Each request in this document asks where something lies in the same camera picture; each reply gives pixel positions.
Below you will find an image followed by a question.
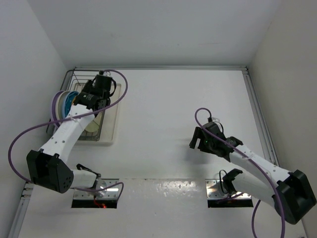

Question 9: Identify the light blue plate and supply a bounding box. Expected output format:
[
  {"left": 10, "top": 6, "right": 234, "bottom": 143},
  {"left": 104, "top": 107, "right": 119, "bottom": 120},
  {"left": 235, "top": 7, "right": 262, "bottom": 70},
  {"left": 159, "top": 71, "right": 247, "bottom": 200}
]
[{"left": 61, "top": 91, "right": 76, "bottom": 118}]

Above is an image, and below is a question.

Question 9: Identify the purple plate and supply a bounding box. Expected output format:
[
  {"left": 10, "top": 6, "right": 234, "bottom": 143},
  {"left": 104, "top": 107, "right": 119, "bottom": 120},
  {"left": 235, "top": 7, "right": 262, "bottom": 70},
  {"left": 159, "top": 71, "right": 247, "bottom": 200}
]
[{"left": 50, "top": 90, "right": 66, "bottom": 121}]

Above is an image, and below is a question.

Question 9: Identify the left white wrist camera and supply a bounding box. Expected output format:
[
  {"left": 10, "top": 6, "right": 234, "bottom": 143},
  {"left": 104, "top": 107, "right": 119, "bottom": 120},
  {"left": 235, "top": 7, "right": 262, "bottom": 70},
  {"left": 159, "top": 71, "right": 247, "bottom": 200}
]
[{"left": 99, "top": 70, "right": 111, "bottom": 77}]

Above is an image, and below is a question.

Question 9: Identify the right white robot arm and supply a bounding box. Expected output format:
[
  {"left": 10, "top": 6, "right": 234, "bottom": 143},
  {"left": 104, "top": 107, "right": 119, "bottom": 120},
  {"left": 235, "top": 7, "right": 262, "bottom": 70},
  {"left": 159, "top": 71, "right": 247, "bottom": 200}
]
[{"left": 189, "top": 122, "right": 317, "bottom": 225}]

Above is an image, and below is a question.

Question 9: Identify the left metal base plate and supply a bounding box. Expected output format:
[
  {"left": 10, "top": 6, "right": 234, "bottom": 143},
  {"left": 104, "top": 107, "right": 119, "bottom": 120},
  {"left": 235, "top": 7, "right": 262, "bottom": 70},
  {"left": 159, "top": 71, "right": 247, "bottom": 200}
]
[{"left": 73, "top": 178, "right": 120, "bottom": 200}]

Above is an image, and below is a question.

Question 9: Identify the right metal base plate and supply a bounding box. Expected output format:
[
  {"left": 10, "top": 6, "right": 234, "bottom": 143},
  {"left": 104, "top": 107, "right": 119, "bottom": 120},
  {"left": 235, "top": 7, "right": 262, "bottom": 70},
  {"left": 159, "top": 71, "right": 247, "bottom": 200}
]
[{"left": 205, "top": 179, "right": 252, "bottom": 200}]

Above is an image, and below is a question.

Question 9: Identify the teal dotted plate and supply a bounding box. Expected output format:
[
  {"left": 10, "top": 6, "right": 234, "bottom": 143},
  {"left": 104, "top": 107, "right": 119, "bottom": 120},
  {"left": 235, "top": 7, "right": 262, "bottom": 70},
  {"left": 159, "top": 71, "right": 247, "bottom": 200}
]
[{"left": 64, "top": 91, "right": 79, "bottom": 117}]

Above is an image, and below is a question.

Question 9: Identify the cream plate with plant motif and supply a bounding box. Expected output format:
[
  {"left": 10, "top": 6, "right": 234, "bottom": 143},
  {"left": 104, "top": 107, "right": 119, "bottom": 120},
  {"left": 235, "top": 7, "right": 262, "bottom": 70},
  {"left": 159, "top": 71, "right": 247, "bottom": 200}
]
[{"left": 85, "top": 112, "right": 103, "bottom": 133}]

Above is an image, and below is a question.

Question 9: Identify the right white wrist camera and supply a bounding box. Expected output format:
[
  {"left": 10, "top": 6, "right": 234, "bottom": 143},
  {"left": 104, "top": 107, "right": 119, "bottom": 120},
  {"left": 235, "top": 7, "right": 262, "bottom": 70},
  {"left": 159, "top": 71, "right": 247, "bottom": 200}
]
[{"left": 211, "top": 117, "right": 220, "bottom": 123}]

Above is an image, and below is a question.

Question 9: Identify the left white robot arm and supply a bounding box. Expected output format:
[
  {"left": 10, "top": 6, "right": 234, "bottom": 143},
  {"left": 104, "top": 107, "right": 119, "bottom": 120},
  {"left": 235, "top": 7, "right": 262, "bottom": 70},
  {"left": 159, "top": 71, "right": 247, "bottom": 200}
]
[{"left": 27, "top": 74, "right": 116, "bottom": 193}]

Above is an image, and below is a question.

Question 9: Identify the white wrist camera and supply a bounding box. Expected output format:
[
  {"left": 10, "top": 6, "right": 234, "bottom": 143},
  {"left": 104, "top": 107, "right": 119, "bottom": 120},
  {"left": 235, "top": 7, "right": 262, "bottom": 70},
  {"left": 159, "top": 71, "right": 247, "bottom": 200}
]
[
  {"left": 99, "top": 70, "right": 111, "bottom": 77},
  {"left": 211, "top": 117, "right": 220, "bottom": 123}
]

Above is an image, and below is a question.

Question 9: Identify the beige drip tray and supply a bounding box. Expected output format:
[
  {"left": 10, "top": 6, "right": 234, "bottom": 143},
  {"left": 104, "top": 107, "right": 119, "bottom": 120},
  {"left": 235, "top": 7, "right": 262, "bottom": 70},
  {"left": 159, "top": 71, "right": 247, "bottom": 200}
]
[{"left": 68, "top": 74, "right": 119, "bottom": 146}]

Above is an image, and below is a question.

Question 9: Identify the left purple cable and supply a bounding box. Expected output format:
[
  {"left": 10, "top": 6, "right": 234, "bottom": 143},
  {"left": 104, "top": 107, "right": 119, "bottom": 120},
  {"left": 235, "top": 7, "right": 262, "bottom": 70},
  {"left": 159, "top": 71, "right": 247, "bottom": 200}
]
[{"left": 7, "top": 70, "right": 129, "bottom": 198}]

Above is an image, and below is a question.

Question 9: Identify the metal base plate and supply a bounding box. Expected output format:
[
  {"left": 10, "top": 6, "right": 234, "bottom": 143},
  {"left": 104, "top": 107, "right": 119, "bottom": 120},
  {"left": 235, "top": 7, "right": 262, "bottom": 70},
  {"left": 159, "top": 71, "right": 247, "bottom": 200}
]
[
  {"left": 205, "top": 179, "right": 252, "bottom": 200},
  {"left": 73, "top": 178, "right": 120, "bottom": 200}
]

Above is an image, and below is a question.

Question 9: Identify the metal wire dish rack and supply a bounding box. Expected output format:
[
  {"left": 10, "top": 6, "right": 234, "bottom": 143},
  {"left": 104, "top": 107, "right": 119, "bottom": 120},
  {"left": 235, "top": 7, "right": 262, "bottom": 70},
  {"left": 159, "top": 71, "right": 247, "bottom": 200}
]
[{"left": 50, "top": 69, "right": 105, "bottom": 141}]

